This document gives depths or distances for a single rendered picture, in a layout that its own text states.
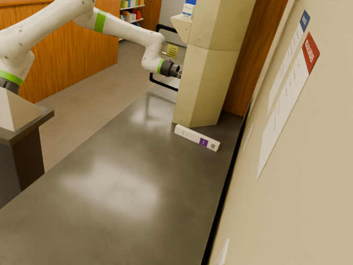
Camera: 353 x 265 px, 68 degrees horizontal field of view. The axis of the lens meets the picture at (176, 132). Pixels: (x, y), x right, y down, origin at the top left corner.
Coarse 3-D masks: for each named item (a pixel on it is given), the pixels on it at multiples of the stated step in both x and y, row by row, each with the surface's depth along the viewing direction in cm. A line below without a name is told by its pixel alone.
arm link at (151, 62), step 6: (144, 54) 154; (150, 54) 152; (156, 54) 153; (144, 60) 153; (150, 60) 153; (156, 60) 153; (162, 60) 153; (144, 66) 154; (150, 66) 153; (156, 66) 153; (150, 72) 158; (156, 72) 156
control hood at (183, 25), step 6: (174, 18) 127; (180, 18) 129; (186, 18) 132; (192, 18) 135; (174, 24) 128; (180, 24) 127; (186, 24) 126; (180, 30) 129; (186, 30) 128; (180, 36) 130; (186, 36) 129; (186, 42) 130
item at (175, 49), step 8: (160, 32) 167; (168, 32) 165; (168, 40) 167; (176, 40) 165; (168, 48) 170; (176, 48) 167; (184, 48) 165; (168, 56) 172; (176, 56) 170; (184, 56) 167; (176, 64) 172; (160, 80) 183; (168, 80) 180; (176, 80) 178
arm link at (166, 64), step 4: (164, 60) 153; (168, 60) 153; (164, 64) 152; (168, 64) 151; (172, 64) 154; (160, 68) 152; (164, 68) 152; (168, 68) 151; (160, 72) 154; (164, 72) 153; (168, 72) 152; (168, 76) 155
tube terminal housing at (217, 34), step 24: (216, 0) 117; (240, 0) 120; (192, 24) 125; (216, 24) 122; (240, 24) 128; (192, 48) 131; (216, 48) 130; (240, 48) 137; (192, 72) 137; (216, 72) 139; (192, 96) 144; (216, 96) 149; (192, 120) 152; (216, 120) 161
